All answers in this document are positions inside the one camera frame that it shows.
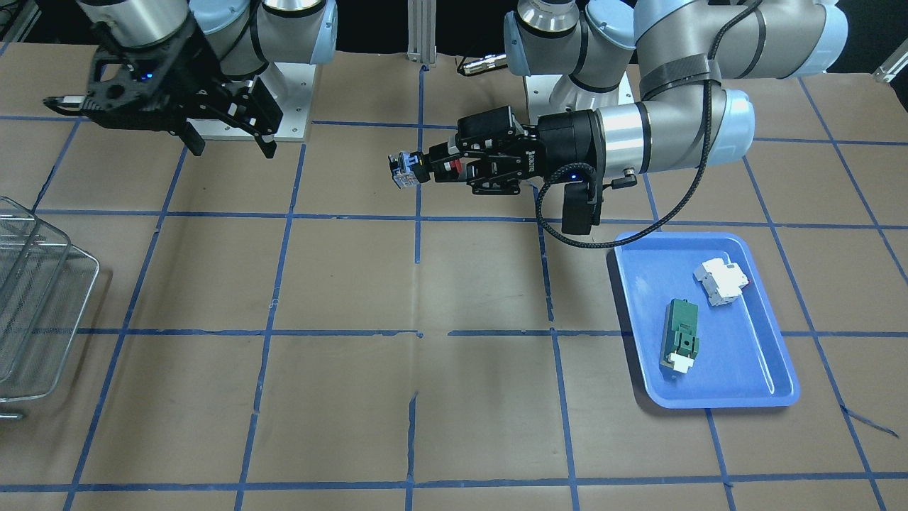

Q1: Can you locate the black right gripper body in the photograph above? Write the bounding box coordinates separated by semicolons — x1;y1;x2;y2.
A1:
79;14;281;137

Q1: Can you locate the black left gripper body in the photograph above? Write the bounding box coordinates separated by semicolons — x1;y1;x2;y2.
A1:
454;106;604;194

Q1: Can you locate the blue grey push button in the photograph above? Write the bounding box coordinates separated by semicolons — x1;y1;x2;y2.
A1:
388;151;422;189

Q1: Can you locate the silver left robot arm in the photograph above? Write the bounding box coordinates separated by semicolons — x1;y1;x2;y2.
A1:
390;1;848;194

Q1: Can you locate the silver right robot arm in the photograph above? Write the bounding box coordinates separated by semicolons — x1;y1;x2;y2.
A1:
43;1;338;158

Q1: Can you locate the white circuit breaker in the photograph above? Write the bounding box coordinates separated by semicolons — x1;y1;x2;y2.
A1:
693;258;751;307

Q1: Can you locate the green relay block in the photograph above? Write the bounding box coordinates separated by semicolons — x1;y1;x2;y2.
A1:
660;299;699;374

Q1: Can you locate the blue plastic tray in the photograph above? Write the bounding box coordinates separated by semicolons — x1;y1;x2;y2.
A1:
615;231;801;410

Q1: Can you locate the black braided camera cable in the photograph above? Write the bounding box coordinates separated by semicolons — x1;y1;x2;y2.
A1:
536;0;763;249

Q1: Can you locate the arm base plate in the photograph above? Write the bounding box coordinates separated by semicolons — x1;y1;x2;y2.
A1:
524;70;633;119
190;62;321;142

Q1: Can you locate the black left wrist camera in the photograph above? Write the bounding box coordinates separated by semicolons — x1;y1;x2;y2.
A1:
561;182;603;235

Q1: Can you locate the aluminium frame post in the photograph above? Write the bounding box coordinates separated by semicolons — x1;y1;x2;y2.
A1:
406;0;437;67

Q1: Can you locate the silver wire mesh shelf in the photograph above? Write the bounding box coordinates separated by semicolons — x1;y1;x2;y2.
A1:
1;197;99;405

